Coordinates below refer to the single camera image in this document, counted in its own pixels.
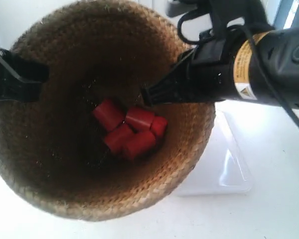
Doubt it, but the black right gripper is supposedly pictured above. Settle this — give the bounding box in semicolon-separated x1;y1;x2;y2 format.
142;37;239;107

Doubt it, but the red cylinder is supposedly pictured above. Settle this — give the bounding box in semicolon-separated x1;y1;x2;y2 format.
104;123;136;156
150;116;168;139
92;99;125;132
122;130;156;160
125;107;155;131

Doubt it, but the brown woven wicker basket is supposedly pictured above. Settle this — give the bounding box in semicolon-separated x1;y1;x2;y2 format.
0;0;215;222

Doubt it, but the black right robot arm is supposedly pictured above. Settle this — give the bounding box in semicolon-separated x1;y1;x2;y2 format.
141;27;299;110

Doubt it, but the white plastic tray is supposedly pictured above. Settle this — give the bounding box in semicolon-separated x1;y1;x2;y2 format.
173;111;253;197

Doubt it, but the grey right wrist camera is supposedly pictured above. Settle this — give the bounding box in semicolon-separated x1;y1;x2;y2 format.
165;0;208;18

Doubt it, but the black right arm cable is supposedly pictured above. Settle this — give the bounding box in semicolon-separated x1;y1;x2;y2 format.
176;0;299;140

